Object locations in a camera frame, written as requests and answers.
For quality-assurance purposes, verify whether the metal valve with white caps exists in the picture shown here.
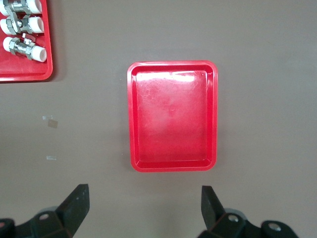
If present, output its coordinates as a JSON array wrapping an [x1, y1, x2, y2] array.
[[0, 0, 42, 16], [0, 13, 45, 35], [2, 34, 47, 63]]

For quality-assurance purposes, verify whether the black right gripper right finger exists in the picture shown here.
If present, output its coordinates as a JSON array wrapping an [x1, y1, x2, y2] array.
[[200, 185, 298, 238]]

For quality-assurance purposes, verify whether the red plastic tray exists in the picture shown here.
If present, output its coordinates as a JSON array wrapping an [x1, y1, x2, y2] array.
[[127, 60, 219, 173], [0, 0, 54, 83]]

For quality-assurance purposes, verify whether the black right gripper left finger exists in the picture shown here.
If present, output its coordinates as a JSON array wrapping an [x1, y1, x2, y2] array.
[[14, 183, 90, 238]]

